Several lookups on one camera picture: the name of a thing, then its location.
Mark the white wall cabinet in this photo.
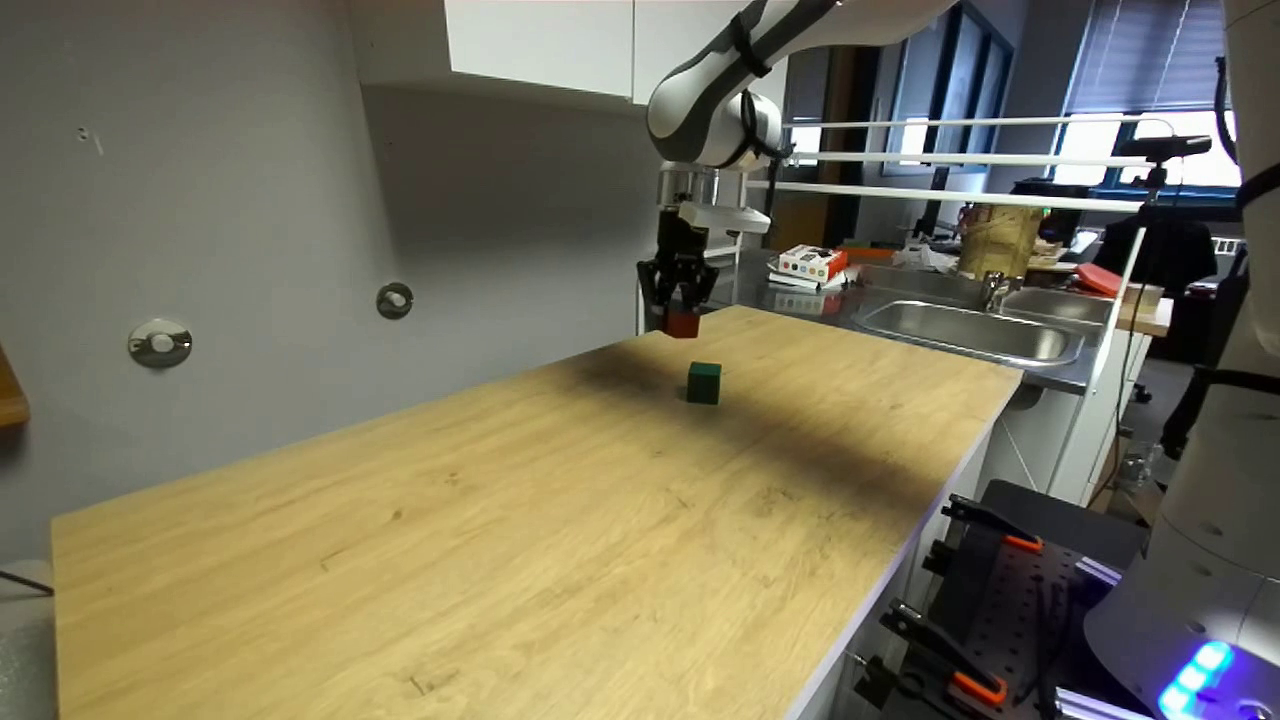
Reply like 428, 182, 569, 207
441, 0, 791, 109

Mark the white metal rail frame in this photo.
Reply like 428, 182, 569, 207
746, 109, 1242, 403

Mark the black cable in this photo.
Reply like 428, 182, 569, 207
0, 566, 60, 599

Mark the black orange bar clamp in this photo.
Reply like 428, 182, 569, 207
875, 599, 1017, 716
939, 490, 1048, 559

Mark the round grey wall fitting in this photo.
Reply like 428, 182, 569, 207
374, 277, 417, 324

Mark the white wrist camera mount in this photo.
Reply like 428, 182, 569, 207
656, 157, 782, 238

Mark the stainless steel sink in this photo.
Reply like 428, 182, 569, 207
853, 291, 1098, 374

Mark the black camera on tripod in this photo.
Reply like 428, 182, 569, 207
1111, 127, 1217, 204

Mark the round white wall socket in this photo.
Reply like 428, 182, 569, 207
125, 315, 196, 372

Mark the green wooden block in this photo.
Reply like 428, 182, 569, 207
686, 360, 726, 408

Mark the red and white box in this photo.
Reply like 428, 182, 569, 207
774, 238, 857, 288

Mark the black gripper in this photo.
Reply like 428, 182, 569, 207
633, 204, 726, 336

